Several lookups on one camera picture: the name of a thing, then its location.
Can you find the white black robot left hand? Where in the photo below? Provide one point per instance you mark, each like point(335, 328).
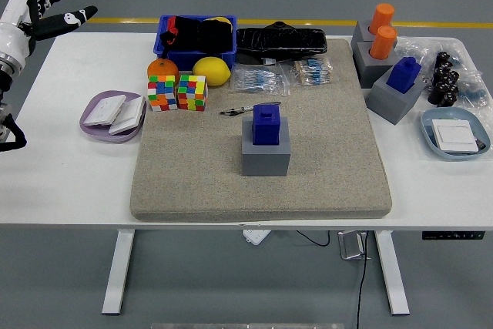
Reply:
point(15, 17)

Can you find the blue square seal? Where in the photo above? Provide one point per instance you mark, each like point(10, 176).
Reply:
point(402, 74)
point(265, 125)

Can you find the grey cube seal holder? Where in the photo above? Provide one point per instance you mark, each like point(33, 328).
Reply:
point(389, 103)
point(265, 161)
point(369, 72)
point(360, 32)

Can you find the orange cylinder seal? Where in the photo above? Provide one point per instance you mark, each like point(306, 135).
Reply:
point(383, 42)
point(382, 17)

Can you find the orange fruit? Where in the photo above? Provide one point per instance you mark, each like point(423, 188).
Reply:
point(161, 68)

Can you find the purple tray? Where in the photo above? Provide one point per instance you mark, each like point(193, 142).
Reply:
point(115, 138)

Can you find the multicoloured puzzle cube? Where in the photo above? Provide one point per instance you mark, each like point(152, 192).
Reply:
point(191, 92)
point(161, 92)

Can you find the black cloth pouches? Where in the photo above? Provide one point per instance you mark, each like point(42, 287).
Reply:
point(208, 36)

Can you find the yellow lemon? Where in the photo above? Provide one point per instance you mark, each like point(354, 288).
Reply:
point(211, 71)

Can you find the yellow round item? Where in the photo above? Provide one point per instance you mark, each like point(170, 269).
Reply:
point(220, 19)

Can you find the blue plastic bin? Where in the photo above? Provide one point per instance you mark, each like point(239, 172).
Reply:
point(221, 60)

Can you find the grey-brown mat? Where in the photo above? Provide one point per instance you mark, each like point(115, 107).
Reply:
point(192, 175)

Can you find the clear bag of resistors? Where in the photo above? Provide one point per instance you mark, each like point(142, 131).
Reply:
point(258, 80)
point(314, 71)

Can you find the white table leg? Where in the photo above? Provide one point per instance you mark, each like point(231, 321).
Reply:
point(117, 271)
point(393, 271)

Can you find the white power strip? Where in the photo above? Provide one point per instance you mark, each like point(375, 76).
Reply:
point(256, 236)

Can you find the clear plastic bag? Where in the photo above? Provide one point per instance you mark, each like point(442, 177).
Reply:
point(414, 51)

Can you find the light blue tray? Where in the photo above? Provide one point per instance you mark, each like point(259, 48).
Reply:
point(429, 121)

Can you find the clear bag of blue parts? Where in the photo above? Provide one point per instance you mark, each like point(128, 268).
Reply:
point(473, 94)

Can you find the black table control panel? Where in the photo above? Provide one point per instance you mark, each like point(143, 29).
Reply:
point(450, 235)

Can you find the white switch panel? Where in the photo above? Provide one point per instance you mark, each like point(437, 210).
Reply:
point(129, 117)
point(104, 110)
point(454, 135)

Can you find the silver metal bracket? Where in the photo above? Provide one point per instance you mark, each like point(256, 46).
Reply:
point(350, 246)

